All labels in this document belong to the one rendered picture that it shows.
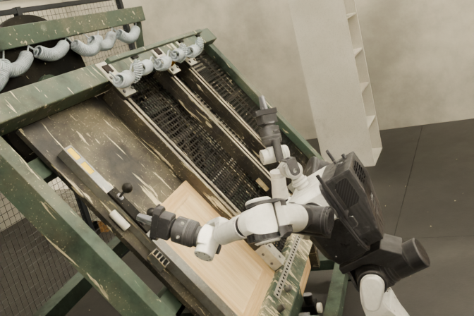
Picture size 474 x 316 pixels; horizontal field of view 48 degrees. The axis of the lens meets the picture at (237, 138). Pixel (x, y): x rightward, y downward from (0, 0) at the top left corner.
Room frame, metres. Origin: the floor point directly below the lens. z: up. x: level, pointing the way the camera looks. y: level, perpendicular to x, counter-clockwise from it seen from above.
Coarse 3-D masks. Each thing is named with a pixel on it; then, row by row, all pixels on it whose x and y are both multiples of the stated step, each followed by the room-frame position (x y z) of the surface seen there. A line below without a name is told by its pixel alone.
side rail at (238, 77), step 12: (216, 48) 3.68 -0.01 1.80; (216, 60) 3.63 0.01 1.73; (228, 60) 3.67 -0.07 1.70; (228, 72) 3.61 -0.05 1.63; (240, 72) 3.65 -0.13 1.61; (240, 84) 3.59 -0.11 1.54; (252, 96) 3.56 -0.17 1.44; (288, 132) 3.50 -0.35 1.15; (300, 144) 3.48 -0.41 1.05; (312, 156) 3.46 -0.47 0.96
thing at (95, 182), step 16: (64, 160) 1.86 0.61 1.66; (80, 160) 1.87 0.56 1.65; (80, 176) 1.84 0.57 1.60; (96, 176) 1.85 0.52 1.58; (96, 192) 1.83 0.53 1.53; (112, 208) 1.82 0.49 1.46; (144, 240) 1.79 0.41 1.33; (160, 240) 1.80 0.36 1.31; (176, 256) 1.79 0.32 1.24; (176, 272) 1.76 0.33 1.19; (192, 272) 1.77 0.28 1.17; (192, 288) 1.74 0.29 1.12; (208, 288) 1.76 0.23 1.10; (208, 304) 1.73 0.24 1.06; (224, 304) 1.75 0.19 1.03
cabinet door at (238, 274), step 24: (192, 192) 2.21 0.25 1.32; (192, 216) 2.08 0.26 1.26; (216, 216) 2.19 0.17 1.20; (168, 240) 1.86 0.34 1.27; (192, 264) 1.84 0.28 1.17; (216, 264) 1.94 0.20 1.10; (240, 264) 2.03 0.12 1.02; (264, 264) 2.14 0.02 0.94; (216, 288) 1.82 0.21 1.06; (240, 288) 1.91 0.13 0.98; (264, 288) 2.00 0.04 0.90; (240, 312) 1.80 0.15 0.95
